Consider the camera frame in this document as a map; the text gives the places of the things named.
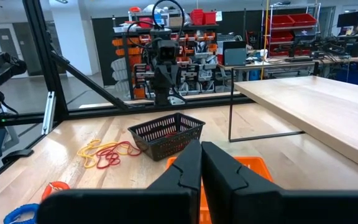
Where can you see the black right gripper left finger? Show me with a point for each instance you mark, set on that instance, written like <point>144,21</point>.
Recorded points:
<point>179,186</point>

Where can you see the silver aluminium bracket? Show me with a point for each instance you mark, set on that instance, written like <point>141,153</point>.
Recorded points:
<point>48,112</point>

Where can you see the black computer monitor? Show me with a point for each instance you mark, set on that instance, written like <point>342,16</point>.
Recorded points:
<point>348,19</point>

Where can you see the metal rack red bins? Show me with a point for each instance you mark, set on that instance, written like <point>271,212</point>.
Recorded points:
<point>280,21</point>

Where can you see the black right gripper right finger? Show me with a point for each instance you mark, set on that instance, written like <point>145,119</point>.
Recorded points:
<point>244,193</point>

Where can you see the black foot pad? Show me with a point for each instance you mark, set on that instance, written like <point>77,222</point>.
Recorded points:
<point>17,154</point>

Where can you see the red storage bin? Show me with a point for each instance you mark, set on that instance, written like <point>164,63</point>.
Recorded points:
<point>197,17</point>

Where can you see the orange slotted plastic basket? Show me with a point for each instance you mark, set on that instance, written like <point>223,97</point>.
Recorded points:
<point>253,168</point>

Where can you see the orange coil wristband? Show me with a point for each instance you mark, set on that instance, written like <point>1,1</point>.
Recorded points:
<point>62,186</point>

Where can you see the cluttered work table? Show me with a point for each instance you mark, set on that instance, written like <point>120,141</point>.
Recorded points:
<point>291,63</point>

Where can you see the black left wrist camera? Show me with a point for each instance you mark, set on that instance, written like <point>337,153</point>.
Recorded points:
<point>169,51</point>

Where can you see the black slotted plastic basket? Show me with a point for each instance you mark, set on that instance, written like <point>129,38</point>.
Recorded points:
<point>154,149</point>

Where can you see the yellow rubber band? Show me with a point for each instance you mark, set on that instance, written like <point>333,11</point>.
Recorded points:
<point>113,144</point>
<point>82,154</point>

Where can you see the wooden shelf riser black frame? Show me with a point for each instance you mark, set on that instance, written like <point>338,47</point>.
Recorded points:
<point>315,109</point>

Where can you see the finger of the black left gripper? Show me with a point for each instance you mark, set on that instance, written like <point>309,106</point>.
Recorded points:
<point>172,70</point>
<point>160,70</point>

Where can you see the blue coil wristband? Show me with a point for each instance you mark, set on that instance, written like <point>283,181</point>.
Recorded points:
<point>14,214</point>

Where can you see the grey equipment box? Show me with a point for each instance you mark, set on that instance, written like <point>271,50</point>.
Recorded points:
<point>235,56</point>

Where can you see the black aluminium rig frame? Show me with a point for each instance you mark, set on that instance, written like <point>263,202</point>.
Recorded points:
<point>43,46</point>

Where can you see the shelving rack orange bins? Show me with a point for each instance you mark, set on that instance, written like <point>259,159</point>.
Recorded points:
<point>135,51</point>

